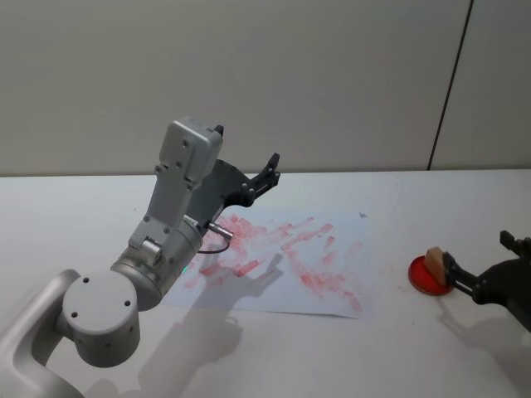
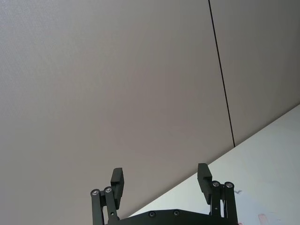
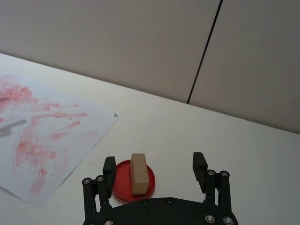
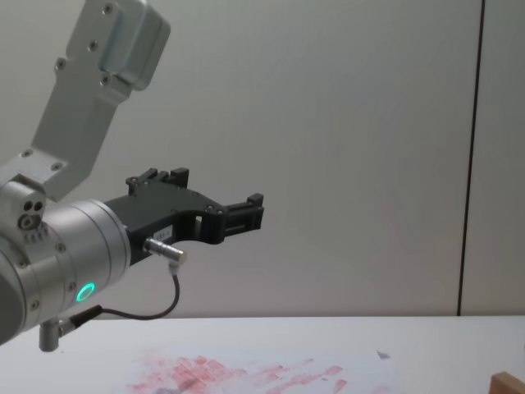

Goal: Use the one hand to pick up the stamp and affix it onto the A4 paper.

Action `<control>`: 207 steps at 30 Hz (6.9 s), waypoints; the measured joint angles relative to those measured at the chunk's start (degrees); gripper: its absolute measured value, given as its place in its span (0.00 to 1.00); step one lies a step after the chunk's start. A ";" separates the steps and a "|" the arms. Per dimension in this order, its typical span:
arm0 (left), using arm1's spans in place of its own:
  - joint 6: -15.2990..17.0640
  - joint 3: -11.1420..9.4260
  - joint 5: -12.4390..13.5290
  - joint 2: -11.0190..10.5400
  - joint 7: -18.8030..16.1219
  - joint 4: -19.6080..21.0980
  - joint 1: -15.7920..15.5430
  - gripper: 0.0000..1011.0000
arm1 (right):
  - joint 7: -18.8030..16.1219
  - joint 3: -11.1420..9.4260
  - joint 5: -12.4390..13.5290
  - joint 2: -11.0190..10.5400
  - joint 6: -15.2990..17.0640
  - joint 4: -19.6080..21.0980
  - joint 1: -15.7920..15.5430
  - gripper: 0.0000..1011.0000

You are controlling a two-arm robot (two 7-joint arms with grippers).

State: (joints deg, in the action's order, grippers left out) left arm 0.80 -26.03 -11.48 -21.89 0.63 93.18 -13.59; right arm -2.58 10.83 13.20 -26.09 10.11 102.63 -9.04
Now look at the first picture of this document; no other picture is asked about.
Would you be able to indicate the tan wooden stamp block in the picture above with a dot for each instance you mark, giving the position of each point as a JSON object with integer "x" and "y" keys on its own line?
{"x": 435, "y": 265}

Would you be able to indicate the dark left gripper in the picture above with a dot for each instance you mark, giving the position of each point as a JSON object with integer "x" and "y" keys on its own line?
{"x": 224, "y": 186}

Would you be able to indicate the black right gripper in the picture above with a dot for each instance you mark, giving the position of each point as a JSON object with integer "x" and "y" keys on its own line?
{"x": 508, "y": 286}

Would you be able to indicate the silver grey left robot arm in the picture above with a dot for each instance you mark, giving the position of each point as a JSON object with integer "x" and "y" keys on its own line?
{"x": 99, "y": 307}

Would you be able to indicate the white paper with red marks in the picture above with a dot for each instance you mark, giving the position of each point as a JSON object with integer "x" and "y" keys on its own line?
{"x": 315, "y": 286}

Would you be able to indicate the round red ink dish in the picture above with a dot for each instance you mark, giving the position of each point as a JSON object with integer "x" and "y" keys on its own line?
{"x": 421, "y": 275}

